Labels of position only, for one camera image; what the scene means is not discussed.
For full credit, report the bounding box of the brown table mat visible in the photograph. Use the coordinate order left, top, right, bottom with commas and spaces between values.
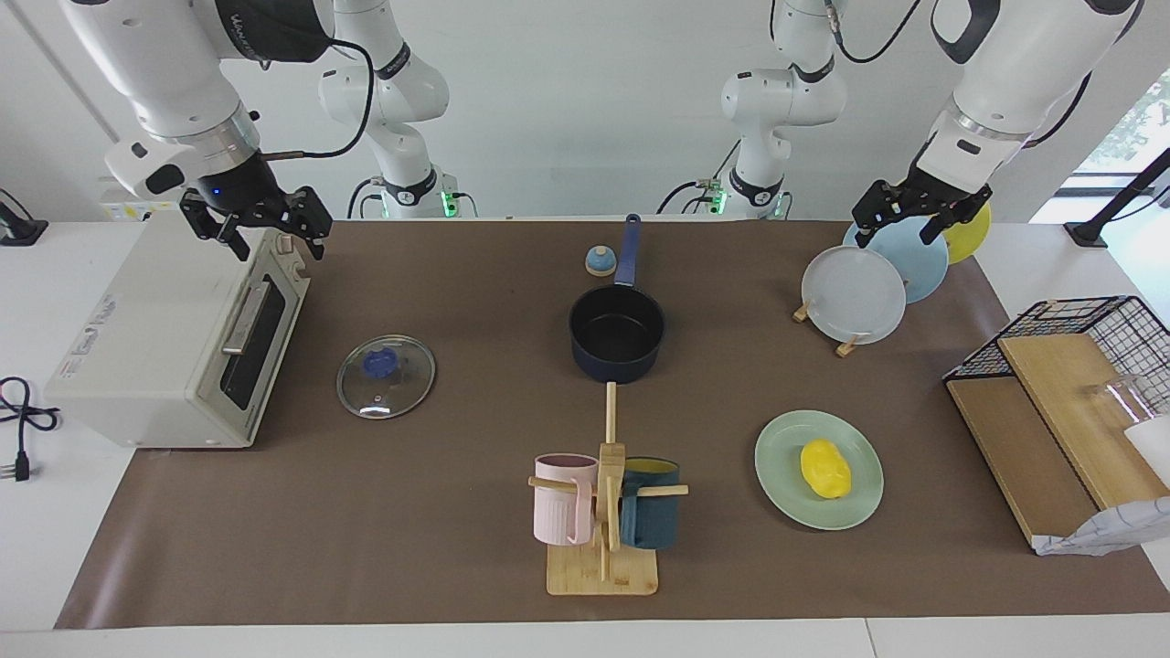
55, 219, 1170, 630

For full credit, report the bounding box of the light green plate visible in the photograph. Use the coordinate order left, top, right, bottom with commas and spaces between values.
755, 409, 885, 531

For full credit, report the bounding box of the white checked cloth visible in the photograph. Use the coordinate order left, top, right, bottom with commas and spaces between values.
1033, 498, 1170, 557

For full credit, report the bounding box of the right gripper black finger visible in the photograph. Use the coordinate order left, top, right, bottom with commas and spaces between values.
288, 186, 333, 261
180, 190, 250, 263

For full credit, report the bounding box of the wooden mug tree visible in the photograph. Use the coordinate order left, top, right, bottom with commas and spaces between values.
528, 382, 689, 597

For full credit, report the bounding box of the black desk mount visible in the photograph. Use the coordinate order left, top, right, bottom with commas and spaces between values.
0, 187, 48, 246

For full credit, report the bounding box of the white box with yellow label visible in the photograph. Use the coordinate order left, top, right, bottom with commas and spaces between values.
99, 178, 197, 223

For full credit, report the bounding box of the yellow plate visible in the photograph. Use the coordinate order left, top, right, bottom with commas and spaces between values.
941, 201, 992, 266

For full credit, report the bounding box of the glass lid with blue knob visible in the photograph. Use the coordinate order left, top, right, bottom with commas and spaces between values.
336, 334, 437, 420

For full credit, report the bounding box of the wooden plate rack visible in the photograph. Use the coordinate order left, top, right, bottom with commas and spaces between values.
792, 302, 860, 358

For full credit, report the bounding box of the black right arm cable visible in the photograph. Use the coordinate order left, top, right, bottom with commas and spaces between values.
259, 37, 378, 164

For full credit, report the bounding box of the dark teal mug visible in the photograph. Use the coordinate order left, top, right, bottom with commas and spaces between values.
620, 457, 682, 550

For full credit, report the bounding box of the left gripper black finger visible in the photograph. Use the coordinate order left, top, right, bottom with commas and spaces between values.
852, 180, 906, 249
921, 187, 994, 246

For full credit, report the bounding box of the dark blue saucepan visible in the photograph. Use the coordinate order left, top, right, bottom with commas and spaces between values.
569, 214, 666, 384

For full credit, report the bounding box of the beige toaster oven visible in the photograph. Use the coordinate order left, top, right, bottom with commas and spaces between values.
44, 212, 312, 449

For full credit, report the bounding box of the white cup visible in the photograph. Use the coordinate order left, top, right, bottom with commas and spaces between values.
1124, 416, 1170, 485

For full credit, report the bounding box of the black wire basket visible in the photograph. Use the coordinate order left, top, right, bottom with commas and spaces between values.
943, 294, 1170, 421

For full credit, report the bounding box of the black clamp stand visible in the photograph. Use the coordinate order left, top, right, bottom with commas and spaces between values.
1065, 148, 1170, 248

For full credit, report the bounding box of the grey plate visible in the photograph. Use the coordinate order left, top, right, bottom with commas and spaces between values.
801, 245, 908, 345

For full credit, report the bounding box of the light blue plate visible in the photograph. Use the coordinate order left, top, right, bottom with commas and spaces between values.
843, 217, 950, 304

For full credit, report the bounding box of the pink ribbed mug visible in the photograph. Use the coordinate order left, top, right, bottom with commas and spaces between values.
534, 454, 600, 547

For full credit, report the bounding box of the clear drinking glass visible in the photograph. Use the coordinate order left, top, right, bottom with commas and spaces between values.
1086, 373, 1166, 429

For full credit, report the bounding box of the black power cord with plug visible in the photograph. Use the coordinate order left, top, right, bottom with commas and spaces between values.
0, 377, 60, 483

